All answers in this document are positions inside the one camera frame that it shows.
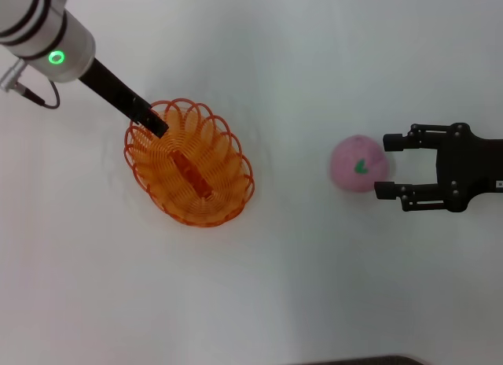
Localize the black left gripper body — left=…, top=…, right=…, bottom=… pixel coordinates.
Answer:
left=77, top=57, right=138, bottom=120

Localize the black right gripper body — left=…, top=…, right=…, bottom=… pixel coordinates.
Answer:
left=434, top=122, right=503, bottom=214

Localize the orange plastic wire basket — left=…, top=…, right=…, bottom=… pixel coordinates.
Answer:
left=124, top=98, right=256, bottom=229

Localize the black cable with silver plug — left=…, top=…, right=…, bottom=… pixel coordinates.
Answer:
left=0, top=59, right=61, bottom=109

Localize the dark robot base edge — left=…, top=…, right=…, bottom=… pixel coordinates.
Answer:
left=302, top=354, right=428, bottom=365

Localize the pink peach with green leaf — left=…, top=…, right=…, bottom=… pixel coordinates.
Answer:
left=329, top=134, right=391, bottom=194

